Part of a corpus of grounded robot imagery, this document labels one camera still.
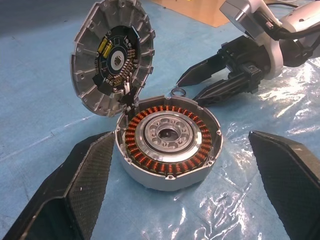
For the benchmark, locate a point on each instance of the silver round motor lid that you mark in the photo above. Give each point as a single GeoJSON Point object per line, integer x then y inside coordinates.
{"type": "Point", "coordinates": [85, 75]}

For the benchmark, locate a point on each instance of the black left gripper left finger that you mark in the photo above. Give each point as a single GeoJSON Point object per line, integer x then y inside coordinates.
{"type": "Point", "coordinates": [62, 190]}

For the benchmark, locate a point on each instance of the brown cardboard board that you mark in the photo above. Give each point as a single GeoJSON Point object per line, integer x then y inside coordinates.
{"type": "Point", "coordinates": [200, 10]}

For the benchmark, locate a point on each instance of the silver round motor housing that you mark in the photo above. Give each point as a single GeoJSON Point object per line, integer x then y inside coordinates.
{"type": "Point", "coordinates": [140, 175]}

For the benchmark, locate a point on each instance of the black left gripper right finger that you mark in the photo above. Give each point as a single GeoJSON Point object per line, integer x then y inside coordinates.
{"type": "Point", "coordinates": [292, 180]}

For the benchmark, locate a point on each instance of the blue table mat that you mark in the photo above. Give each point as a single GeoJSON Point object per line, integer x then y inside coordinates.
{"type": "Point", "coordinates": [37, 62]}

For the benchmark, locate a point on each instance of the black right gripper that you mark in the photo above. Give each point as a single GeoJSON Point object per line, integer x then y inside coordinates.
{"type": "Point", "coordinates": [247, 55]}

